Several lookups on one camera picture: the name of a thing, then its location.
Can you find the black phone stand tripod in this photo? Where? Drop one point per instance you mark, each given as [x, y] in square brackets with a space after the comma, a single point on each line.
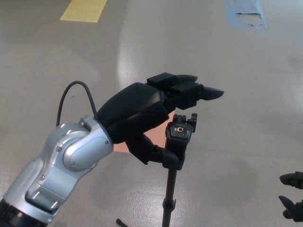
[176, 139]

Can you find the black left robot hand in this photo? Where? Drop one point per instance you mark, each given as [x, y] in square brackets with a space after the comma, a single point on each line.
[137, 104]

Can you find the yellow rectangular floor marking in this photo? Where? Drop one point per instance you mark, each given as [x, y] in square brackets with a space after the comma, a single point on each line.
[82, 11]

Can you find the torn blue floor marking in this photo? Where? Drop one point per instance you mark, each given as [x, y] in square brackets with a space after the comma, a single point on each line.
[233, 19]

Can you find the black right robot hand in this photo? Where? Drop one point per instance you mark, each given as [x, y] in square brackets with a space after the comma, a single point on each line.
[298, 210]

